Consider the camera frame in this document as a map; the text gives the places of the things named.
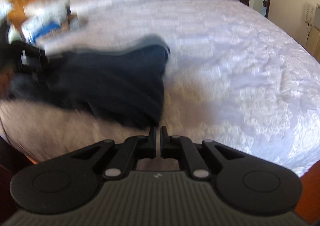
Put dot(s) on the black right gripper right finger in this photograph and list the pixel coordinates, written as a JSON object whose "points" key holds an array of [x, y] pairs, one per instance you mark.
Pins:
{"points": [[203, 160]]}

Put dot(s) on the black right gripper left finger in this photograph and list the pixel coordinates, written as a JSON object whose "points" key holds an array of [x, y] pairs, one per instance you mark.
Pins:
{"points": [[110, 160]]}

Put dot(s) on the navy blue striped pants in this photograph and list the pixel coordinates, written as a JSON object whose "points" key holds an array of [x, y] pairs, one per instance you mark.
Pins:
{"points": [[125, 86]]}

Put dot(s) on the bright blue folded garment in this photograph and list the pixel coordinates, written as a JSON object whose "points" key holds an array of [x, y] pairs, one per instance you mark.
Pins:
{"points": [[45, 30]]}

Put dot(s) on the wooden headboard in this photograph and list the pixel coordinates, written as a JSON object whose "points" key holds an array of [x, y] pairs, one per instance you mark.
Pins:
{"points": [[32, 1]]}

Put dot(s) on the grey folded garment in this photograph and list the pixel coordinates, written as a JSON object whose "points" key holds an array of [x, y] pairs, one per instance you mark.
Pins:
{"points": [[59, 14]]}

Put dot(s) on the white textured bedspread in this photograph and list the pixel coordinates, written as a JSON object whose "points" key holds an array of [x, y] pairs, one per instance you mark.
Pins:
{"points": [[232, 75]]}

